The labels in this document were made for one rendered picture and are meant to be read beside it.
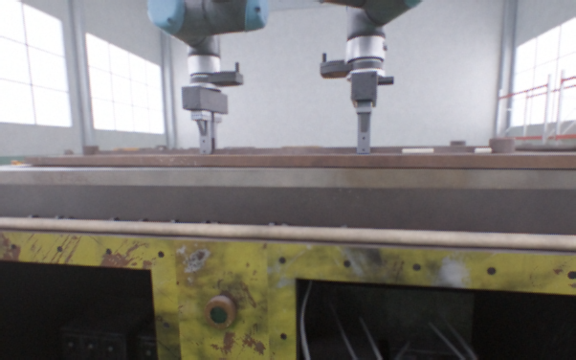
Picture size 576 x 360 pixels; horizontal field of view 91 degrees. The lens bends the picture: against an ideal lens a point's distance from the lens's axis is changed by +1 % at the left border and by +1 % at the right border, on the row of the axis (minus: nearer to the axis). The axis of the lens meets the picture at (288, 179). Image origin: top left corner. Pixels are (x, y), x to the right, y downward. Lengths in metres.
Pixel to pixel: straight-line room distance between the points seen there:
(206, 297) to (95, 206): 0.31
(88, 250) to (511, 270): 0.68
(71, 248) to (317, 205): 0.45
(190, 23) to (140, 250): 0.43
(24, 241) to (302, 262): 0.52
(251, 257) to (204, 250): 0.08
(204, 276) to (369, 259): 0.27
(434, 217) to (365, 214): 0.11
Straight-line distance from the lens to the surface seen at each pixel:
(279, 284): 0.49
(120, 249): 0.59
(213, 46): 0.74
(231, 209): 0.55
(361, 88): 0.57
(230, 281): 0.51
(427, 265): 0.48
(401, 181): 0.52
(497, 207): 0.58
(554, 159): 0.61
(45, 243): 0.70
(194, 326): 0.58
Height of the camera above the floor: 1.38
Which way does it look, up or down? 7 degrees down
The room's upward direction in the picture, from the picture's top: 1 degrees counter-clockwise
